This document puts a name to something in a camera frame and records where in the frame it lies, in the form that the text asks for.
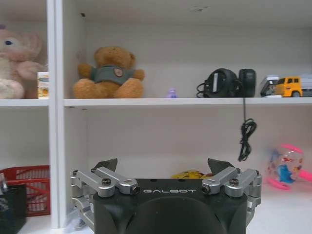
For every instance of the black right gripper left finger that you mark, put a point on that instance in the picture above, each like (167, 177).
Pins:
(107, 180)

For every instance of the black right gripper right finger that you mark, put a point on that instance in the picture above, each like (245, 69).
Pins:
(229, 179)

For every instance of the yellow plush toy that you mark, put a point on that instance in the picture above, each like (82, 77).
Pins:
(190, 174)

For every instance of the pink clear toy ball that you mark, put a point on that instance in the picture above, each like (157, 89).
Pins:
(286, 165)

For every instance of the red plastic basket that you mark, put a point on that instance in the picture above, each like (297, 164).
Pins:
(31, 187)

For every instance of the white shelf unit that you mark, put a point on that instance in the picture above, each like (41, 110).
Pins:
(58, 102)

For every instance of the black speaker box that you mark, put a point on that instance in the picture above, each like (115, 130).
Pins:
(247, 81)

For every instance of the black mesh pen holder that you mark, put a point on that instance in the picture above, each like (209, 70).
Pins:
(12, 209)

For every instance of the white toy bus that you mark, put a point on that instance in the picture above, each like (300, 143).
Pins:
(268, 85)

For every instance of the small purple figurine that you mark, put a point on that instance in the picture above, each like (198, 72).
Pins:
(172, 93)

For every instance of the brown teddy bear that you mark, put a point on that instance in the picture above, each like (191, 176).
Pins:
(109, 73)

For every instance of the yellow toy truck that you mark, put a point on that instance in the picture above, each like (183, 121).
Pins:
(291, 86)

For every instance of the small yellow white box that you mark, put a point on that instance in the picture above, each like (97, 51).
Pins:
(43, 85)

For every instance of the pink plush rabbit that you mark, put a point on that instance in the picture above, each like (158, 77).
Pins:
(17, 65)

